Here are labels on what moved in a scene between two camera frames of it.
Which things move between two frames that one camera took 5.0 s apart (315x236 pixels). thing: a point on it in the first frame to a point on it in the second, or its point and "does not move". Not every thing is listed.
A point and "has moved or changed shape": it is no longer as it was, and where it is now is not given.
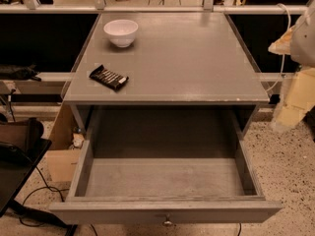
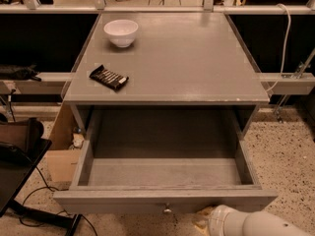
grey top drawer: (164, 166) has moved or changed shape
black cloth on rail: (19, 72) does not move
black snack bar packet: (108, 78) does not move
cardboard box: (63, 160) does not move
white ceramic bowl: (121, 31) does not move
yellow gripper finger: (283, 46) to (206, 211)
